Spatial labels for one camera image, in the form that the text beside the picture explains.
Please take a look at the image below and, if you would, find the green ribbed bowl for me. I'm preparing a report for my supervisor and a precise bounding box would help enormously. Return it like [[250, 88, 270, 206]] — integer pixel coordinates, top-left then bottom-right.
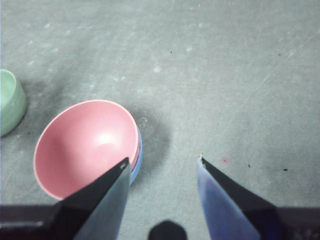
[[0, 69, 27, 137]]

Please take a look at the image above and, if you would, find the blue ribbed bowl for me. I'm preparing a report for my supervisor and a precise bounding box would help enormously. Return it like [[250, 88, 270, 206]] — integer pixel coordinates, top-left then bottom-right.
[[129, 126, 144, 187]]

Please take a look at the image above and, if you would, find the red ribbed bowl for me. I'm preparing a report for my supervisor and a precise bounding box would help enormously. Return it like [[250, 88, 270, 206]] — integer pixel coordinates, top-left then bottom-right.
[[33, 99, 141, 201]]

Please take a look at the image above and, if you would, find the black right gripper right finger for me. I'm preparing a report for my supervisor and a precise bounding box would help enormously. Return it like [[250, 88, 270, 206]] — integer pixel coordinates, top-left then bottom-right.
[[195, 153, 320, 240]]

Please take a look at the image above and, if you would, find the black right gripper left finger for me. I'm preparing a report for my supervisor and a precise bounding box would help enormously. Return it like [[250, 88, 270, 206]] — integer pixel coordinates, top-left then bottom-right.
[[0, 156, 132, 240]]

